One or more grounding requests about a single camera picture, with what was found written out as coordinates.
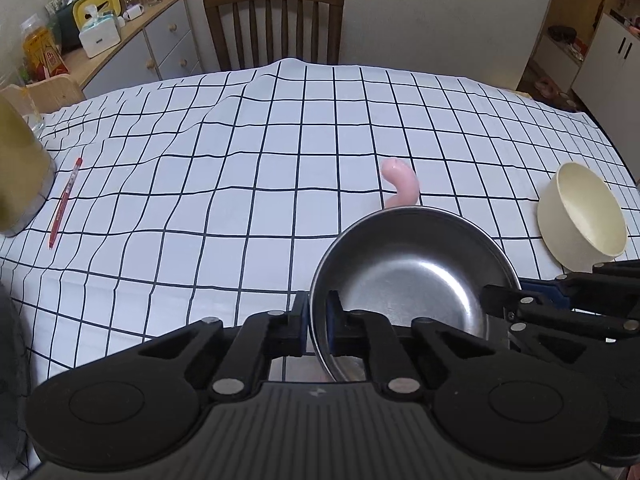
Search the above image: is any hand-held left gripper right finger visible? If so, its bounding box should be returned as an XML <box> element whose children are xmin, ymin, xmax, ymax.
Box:
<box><xmin>326</xmin><ymin>291</ymin><xmax>506</xmax><ymax>397</ymax></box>

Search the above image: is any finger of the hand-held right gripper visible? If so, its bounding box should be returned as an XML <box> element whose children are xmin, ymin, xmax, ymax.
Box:
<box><xmin>520</xmin><ymin>259</ymin><xmax>640</xmax><ymax>317</ymax></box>
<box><xmin>480</xmin><ymin>284</ymin><xmax>640</xmax><ymax>376</ymax></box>

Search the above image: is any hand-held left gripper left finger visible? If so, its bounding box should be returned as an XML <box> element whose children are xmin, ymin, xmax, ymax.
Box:
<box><xmin>137</xmin><ymin>291</ymin><xmax>310</xmax><ymax>402</ymax></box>

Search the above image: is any cream bowl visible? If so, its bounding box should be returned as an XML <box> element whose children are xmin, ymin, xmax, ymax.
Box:
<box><xmin>537</xmin><ymin>161</ymin><xmax>629</xmax><ymax>274</ymax></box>

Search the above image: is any white checkered tablecloth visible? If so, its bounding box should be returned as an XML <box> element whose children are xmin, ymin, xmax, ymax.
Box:
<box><xmin>0</xmin><ymin>58</ymin><xmax>640</xmax><ymax>391</ymax></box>

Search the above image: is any white cupboard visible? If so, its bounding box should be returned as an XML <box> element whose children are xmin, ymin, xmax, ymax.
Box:
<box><xmin>571</xmin><ymin>12</ymin><xmax>640</xmax><ymax>111</ymax></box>

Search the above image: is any red pen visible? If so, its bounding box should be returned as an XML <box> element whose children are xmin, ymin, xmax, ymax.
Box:
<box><xmin>48</xmin><ymin>157</ymin><xmax>84</xmax><ymax>250</ymax></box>

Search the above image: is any black pot with glass lid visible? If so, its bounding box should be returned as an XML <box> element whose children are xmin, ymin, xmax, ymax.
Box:
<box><xmin>0</xmin><ymin>282</ymin><xmax>27</xmax><ymax>463</ymax></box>

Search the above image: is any wooden chair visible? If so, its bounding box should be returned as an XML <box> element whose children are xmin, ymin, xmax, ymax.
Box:
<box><xmin>202</xmin><ymin>0</ymin><xmax>346</xmax><ymax>74</ymax></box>

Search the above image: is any wooden cabinet with grey drawers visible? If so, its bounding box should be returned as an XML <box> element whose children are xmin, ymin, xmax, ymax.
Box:
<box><xmin>64</xmin><ymin>0</ymin><xmax>204</xmax><ymax>99</ymax></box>

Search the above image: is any gold thermos jug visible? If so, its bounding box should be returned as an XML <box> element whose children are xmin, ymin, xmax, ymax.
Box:
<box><xmin>0</xmin><ymin>94</ymin><xmax>57</xmax><ymax>239</ymax></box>

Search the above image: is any light wooden rack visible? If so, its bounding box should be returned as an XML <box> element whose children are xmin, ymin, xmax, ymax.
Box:
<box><xmin>0</xmin><ymin>73</ymin><xmax>87</xmax><ymax>116</ymax></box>

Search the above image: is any white box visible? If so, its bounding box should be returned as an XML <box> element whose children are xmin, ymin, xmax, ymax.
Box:
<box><xmin>78</xmin><ymin>18</ymin><xmax>123</xmax><ymax>59</ymax></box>

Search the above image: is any orange jar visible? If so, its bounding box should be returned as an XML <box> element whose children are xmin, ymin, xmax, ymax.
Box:
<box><xmin>20</xmin><ymin>13</ymin><xmax>69</xmax><ymax>81</ymax></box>

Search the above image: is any yellow box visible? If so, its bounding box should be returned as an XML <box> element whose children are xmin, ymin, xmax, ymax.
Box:
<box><xmin>72</xmin><ymin>0</ymin><xmax>124</xmax><ymax>31</ymax></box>

